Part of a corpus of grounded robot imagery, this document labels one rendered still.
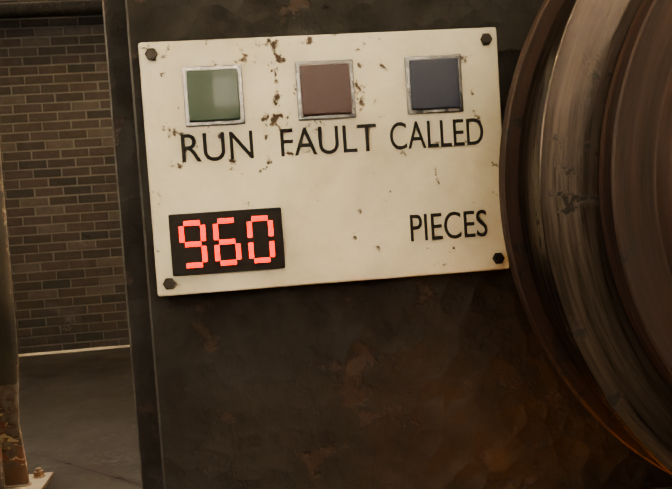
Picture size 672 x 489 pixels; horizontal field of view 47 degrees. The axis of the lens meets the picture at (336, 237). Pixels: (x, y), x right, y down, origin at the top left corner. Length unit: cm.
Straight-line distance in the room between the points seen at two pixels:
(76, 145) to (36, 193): 50
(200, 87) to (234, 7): 7
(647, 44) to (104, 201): 627
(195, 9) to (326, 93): 12
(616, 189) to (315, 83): 23
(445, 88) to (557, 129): 14
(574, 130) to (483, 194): 14
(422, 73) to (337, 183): 10
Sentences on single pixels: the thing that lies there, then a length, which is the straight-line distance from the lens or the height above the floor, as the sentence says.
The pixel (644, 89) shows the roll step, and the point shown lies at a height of 117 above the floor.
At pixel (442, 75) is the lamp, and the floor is 121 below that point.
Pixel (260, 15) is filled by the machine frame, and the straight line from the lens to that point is 60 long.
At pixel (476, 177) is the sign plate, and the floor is 113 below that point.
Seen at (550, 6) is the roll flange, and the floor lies 124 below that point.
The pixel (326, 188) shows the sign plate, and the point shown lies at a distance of 57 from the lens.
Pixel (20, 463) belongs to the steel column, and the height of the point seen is 12.
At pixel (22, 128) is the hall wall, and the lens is 679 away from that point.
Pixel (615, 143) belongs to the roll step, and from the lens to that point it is 46.
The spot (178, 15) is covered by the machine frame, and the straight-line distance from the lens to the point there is 60.
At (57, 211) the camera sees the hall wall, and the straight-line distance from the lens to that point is 671.
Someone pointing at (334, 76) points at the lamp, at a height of 121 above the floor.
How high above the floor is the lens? 112
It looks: 3 degrees down
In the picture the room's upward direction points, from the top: 4 degrees counter-clockwise
